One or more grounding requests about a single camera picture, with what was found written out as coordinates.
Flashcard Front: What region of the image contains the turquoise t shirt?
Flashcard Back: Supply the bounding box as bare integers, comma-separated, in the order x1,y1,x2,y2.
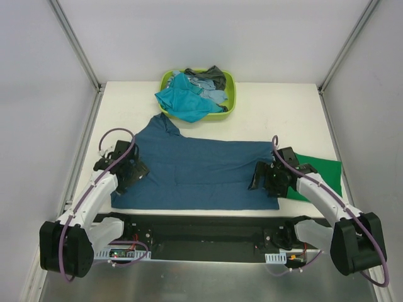
155,72,224,123

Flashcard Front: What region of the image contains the dark grey t shirt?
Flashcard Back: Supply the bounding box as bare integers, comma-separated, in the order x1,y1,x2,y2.
184,65,227,91

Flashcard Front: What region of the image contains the folded green t shirt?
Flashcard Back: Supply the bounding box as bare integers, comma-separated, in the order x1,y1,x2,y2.
295,153,343,196

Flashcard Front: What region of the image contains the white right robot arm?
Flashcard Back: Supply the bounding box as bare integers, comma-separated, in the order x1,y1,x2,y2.
249,147,387,276

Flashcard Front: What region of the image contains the left slotted cable duct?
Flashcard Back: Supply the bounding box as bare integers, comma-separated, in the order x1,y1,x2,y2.
94,249,152,261

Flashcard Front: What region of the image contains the right aluminium frame post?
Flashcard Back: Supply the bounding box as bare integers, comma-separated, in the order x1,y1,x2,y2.
318,0,382,95

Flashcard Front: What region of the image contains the dark blue t shirt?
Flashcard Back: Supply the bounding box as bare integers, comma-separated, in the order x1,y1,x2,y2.
111,114,280,210

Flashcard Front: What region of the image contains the right slotted cable duct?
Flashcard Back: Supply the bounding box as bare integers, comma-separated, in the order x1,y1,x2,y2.
264,252,287,265

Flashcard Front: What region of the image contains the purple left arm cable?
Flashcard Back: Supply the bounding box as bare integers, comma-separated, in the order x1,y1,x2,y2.
58,127,150,283

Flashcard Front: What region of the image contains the left aluminium frame post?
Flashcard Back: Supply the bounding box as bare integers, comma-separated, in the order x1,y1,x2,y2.
47,0,102,92

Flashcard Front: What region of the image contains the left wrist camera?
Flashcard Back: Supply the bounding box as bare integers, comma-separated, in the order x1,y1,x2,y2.
98,145,115,157

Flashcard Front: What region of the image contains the light blue t shirt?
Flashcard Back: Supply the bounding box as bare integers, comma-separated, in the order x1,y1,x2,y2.
165,70,228,104

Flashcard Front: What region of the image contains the slotted cable duct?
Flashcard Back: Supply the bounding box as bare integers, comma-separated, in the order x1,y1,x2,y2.
264,252,287,265
94,249,152,261

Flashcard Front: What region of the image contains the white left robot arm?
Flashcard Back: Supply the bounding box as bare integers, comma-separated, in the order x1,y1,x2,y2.
39,140,149,280

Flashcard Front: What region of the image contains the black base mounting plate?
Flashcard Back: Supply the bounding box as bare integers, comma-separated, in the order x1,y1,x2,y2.
94,211,322,261

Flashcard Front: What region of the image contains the aluminium frame post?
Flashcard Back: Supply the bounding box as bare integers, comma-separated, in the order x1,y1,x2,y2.
47,0,102,92
318,0,382,95

